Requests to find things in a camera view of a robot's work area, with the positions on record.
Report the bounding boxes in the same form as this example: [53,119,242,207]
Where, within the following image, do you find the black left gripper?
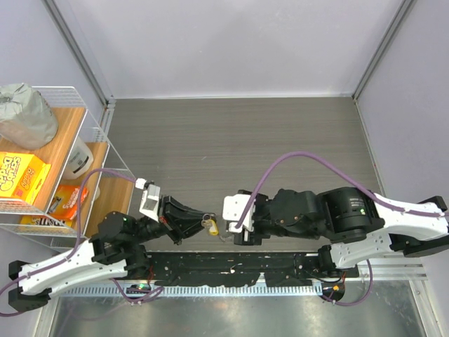
[129,194,217,245]

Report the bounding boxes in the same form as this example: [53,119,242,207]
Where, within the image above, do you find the silver keys with yellow tag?
[201,213,219,236]

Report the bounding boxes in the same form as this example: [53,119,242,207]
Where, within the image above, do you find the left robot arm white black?
[8,196,217,312]

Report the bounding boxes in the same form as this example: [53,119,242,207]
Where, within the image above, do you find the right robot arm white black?
[222,187,448,277]

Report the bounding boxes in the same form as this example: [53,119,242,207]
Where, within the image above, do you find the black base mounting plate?
[147,252,359,288]

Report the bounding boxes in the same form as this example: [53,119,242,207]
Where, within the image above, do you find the orange snack box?
[48,185,88,220]

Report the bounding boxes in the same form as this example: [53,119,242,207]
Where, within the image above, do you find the white pump bottle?
[64,137,93,179]

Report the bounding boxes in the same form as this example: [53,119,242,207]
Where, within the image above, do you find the yellow black candy bag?
[20,216,73,227]

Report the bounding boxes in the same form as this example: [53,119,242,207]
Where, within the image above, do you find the yellow snack box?
[0,152,51,204]

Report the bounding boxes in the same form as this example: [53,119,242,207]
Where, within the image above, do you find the grey crumpled bag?
[1,83,59,150]

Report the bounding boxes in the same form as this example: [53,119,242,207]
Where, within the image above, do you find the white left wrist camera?
[135,178,161,222]

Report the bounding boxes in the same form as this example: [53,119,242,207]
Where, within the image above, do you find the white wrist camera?
[222,194,255,233]
[135,178,161,222]

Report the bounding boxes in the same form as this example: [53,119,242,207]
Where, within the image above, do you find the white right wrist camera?
[222,194,255,233]

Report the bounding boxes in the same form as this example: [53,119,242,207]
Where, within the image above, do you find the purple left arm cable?
[0,168,166,315]

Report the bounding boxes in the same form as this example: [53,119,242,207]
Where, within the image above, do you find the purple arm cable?
[235,150,449,308]
[0,168,166,315]

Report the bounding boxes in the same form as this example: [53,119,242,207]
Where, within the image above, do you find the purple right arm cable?
[235,150,449,308]

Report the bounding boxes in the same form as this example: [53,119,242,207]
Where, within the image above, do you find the white wire shelf rack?
[1,86,135,248]

